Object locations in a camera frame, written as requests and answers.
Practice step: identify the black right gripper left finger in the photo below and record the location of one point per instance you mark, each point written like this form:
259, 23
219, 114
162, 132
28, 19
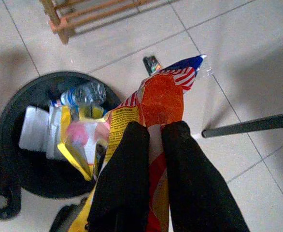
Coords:
122, 183

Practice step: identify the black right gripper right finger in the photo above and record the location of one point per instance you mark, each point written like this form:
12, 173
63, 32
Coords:
194, 188

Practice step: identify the orange yellow snack packet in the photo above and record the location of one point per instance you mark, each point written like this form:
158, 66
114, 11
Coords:
160, 101

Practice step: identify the black round rubbish bin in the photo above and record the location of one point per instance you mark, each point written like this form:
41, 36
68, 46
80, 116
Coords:
35, 178

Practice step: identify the pink white paper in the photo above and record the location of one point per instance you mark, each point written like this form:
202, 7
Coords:
88, 142

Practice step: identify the yellow crumpled packet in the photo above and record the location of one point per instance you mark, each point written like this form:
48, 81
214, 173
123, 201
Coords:
70, 154

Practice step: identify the silver white carton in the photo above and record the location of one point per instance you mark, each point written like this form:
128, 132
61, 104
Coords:
54, 135

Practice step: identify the dark metal rod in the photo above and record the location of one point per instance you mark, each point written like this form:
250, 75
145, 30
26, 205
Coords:
252, 124

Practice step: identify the clear plastic bottle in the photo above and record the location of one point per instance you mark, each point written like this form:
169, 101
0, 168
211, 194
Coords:
83, 95

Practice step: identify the white rectangular box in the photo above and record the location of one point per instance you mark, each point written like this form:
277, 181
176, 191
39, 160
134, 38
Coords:
32, 130

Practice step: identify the small black wrapper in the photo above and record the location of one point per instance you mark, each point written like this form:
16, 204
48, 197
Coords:
151, 64

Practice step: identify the wooden rack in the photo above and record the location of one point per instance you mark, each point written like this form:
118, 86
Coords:
61, 29

